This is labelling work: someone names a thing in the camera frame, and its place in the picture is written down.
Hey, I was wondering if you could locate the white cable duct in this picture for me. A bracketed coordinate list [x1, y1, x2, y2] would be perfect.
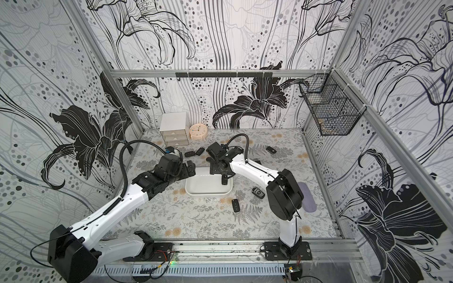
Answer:
[92, 263, 285, 277]

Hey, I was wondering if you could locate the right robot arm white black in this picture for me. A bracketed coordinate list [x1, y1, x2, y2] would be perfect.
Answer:
[206, 142, 304, 248]

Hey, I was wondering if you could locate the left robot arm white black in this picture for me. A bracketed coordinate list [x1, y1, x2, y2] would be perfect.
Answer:
[47, 153, 196, 283]

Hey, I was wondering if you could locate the black wall rail bar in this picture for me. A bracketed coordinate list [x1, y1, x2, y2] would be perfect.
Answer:
[175, 71, 274, 78]

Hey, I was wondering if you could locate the white mini drawer cabinet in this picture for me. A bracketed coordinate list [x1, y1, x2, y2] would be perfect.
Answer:
[159, 112, 189, 147]

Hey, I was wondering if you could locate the black car key front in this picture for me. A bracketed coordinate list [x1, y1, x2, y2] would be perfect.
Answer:
[232, 199, 241, 213]

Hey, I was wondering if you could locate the white storage tray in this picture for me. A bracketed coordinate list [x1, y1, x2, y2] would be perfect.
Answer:
[185, 167, 233, 198]

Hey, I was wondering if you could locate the purple tray lid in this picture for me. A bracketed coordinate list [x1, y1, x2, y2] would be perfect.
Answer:
[298, 182, 317, 213]

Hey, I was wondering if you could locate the black car key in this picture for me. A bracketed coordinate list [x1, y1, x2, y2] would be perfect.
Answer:
[266, 146, 277, 154]
[195, 147, 205, 156]
[184, 151, 196, 158]
[221, 174, 228, 186]
[232, 199, 241, 213]

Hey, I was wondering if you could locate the black wire wall basket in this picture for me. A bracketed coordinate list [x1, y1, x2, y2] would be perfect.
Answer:
[298, 70, 363, 136]

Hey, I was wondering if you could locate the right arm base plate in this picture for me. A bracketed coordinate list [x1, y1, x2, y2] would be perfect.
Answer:
[262, 241, 313, 261]

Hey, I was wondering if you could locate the silver black bmw key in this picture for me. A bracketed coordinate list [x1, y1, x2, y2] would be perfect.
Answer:
[252, 187, 265, 199]

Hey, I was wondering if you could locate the pink round alarm clock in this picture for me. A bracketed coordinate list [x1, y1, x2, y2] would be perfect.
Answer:
[189, 123, 208, 140]

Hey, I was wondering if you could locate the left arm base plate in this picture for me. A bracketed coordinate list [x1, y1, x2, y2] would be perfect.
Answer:
[123, 242, 173, 262]

